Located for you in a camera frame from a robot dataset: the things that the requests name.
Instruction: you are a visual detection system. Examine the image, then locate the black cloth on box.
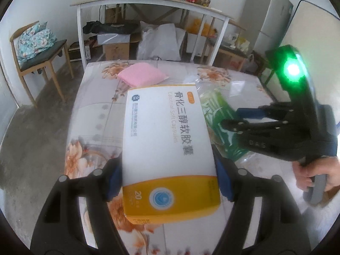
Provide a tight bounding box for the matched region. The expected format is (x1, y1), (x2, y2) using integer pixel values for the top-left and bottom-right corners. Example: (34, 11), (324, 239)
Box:
(82, 21), (139, 35)

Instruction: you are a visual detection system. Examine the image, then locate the pink sponge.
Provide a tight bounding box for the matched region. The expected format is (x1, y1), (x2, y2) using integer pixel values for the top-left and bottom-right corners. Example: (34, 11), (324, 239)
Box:
(118, 63), (168, 88)

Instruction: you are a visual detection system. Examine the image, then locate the cardboard box under table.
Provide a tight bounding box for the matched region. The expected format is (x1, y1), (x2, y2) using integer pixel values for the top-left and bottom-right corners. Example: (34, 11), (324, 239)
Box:
(97, 33), (131, 61)

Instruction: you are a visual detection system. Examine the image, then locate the white leaning board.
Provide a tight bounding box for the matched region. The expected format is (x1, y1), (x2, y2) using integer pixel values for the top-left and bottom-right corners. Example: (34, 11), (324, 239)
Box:
(281, 0), (339, 124)

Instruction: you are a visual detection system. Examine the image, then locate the white and yellow medicine box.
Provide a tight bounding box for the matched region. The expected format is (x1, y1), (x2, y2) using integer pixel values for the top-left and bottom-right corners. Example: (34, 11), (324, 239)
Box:
(122, 84), (220, 224)

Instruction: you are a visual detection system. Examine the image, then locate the floral fabric on chair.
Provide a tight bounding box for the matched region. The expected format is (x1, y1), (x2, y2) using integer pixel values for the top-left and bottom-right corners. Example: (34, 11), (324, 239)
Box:
(17, 22), (57, 67)

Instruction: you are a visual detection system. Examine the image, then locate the grey refrigerator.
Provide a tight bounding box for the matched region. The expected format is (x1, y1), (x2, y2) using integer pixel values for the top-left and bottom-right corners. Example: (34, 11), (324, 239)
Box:
(239, 0), (293, 56)

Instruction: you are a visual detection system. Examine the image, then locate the white long table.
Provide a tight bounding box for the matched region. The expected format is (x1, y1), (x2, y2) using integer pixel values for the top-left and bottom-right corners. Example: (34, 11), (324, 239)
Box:
(72, 0), (240, 67)

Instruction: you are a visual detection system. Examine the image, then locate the white plastic sack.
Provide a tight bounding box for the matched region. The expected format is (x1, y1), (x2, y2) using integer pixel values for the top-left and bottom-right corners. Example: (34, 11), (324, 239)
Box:
(137, 21), (186, 62)

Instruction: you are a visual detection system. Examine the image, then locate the yellow bag under table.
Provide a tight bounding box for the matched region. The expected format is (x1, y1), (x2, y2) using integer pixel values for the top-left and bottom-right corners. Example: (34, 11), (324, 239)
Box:
(186, 18), (216, 38)

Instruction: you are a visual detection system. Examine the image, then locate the person's right hand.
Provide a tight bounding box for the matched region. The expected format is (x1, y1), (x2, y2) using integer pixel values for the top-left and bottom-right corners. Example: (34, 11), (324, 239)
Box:
(292, 157), (340, 192)

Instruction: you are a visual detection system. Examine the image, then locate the green plastic bottle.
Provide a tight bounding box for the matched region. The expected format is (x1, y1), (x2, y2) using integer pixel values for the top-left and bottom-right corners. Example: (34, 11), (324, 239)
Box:
(199, 89), (254, 164)

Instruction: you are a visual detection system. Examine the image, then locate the wooden chair with cushion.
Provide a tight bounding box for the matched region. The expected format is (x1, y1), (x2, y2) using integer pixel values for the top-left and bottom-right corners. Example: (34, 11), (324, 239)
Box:
(10, 21), (71, 106)

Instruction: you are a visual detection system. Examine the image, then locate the floral tablecloth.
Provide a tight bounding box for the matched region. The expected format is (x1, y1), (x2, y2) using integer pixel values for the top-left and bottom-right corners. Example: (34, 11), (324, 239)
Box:
(63, 59), (306, 255)

